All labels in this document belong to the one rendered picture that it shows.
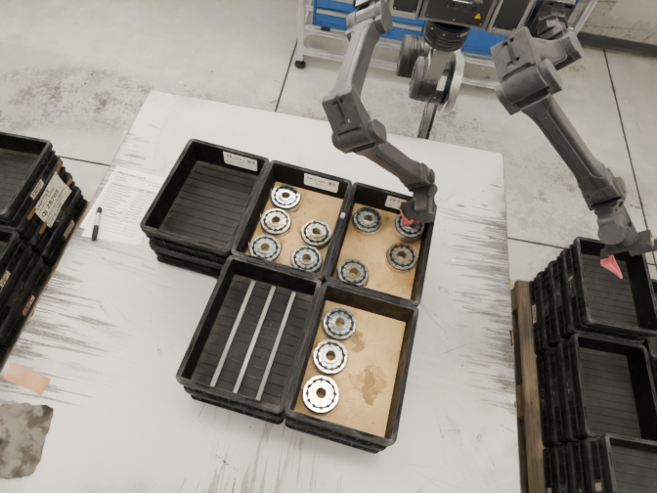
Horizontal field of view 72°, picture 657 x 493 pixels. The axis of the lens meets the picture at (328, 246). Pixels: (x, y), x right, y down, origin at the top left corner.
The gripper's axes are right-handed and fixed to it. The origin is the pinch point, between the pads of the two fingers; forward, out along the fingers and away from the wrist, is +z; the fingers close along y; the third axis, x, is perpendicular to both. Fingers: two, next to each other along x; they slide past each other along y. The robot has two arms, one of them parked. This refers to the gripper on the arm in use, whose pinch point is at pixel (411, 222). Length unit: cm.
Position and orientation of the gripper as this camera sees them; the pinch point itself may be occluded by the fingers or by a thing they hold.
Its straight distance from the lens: 157.9
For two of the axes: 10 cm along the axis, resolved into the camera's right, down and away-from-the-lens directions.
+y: 9.2, -2.8, 2.9
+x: -3.8, -8.2, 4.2
